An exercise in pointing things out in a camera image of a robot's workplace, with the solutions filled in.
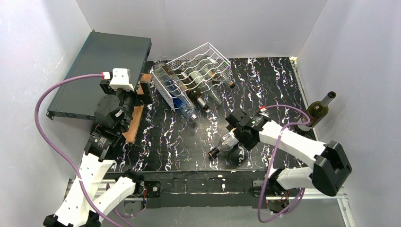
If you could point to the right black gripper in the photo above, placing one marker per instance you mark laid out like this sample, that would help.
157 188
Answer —
237 126

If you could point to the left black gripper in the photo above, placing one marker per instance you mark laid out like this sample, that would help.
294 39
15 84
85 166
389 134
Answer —
137 95

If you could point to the clear square liquor bottle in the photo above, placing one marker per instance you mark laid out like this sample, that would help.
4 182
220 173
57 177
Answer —
226 143

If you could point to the clear round bottle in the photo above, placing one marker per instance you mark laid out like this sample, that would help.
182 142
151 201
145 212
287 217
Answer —
162 71

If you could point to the blue glass bottle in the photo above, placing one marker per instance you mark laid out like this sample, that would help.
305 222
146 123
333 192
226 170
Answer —
180 99

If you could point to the dark green wine bottle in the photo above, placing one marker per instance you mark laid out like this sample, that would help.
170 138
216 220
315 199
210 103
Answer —
193 92

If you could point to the olive wine bottle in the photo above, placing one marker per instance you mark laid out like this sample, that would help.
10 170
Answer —
316 112

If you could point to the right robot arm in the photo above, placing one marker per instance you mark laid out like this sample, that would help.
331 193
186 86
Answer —
327 165

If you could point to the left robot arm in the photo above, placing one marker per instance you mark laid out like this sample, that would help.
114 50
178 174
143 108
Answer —
113 117

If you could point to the dark grey flat box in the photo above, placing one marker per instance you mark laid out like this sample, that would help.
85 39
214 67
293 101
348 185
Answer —
101 52

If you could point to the brown wooden board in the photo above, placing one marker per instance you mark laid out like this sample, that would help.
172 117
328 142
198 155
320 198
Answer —
130 135

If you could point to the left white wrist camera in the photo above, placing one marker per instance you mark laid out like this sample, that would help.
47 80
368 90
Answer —
119 78

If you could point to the white wire wine rack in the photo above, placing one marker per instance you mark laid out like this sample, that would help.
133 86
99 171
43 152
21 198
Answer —
191 62

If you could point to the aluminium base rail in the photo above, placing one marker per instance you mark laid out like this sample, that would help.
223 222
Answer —
241 191

